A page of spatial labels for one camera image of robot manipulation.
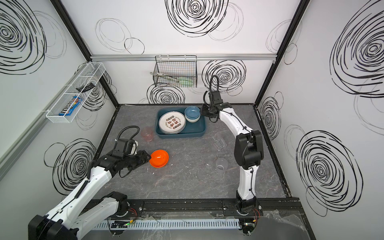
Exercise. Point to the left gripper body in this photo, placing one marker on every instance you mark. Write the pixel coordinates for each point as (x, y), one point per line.
(141, 157)

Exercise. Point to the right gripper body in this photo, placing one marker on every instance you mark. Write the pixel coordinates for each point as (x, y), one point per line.
(207, 109)

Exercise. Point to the blue bowl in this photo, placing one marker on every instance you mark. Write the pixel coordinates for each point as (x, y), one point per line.
(192, 113)

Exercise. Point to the orange bowl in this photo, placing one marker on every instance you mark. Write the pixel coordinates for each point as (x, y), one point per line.
(159, 158)

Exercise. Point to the clear glass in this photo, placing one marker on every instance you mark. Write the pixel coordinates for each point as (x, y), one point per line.
(221, 165)
(219, 142)

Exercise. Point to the cream bowl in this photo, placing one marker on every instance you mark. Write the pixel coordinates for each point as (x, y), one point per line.
(192, 120)

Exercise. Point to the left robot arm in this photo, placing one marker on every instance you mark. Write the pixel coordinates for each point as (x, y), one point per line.
(68, 220)

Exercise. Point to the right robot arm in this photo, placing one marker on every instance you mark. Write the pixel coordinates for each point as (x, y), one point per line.
(248, 153)

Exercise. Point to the teal plastic bin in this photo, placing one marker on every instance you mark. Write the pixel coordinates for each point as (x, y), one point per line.
(191, 130)

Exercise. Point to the pink plastic cup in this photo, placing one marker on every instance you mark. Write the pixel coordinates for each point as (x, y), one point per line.
(147, 133)

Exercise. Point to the green item in basket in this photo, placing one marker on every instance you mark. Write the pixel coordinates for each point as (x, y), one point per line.
(187, 81)

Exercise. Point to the metal tongs in basket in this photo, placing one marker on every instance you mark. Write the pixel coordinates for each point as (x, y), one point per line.
(167, 77)

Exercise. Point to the blue candy packet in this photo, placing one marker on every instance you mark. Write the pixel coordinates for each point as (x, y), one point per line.
(71, 106)

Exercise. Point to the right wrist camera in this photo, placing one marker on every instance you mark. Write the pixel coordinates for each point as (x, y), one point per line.
(215, 98)

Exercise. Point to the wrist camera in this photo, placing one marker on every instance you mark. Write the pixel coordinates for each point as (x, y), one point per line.
(215, 98)
(124, 147)

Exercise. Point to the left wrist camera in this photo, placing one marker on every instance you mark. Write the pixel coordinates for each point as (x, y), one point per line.
(124, 147)

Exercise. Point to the black wire basket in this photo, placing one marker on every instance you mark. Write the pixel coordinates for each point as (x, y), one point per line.
(175, 66)

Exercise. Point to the white slotted cable duct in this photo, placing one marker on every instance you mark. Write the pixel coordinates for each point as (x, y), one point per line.
(183, 224)

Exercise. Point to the white wire shelf basket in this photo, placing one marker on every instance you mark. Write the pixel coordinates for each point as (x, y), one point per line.
(93, 100)

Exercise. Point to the black front rail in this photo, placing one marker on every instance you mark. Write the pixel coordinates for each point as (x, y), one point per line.
(226, 207)

